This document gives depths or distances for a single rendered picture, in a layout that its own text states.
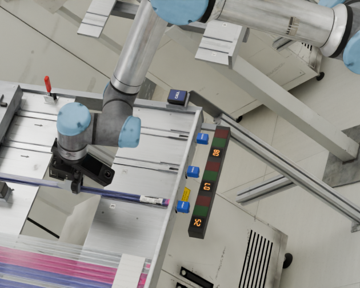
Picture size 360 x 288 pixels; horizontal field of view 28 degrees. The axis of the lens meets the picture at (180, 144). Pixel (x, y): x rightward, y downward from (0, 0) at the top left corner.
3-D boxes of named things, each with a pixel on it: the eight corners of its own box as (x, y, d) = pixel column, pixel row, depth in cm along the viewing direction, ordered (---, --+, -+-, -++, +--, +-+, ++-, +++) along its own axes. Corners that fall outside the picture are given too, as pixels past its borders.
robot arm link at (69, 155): (92, 130, 174) (82, 158, 169) (92, 140, 178) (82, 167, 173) (63, 122, 174) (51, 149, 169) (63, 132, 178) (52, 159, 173)
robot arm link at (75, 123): (92, 130, 161) (54, 126, 160) (91, 154, 170) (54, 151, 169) (95, 101, 165) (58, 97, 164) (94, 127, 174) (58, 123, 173)
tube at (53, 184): (171, 202, 187) (170, 199, 186) (169, 206, 186) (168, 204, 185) (-4, 174, 199) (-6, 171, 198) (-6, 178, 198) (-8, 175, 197)
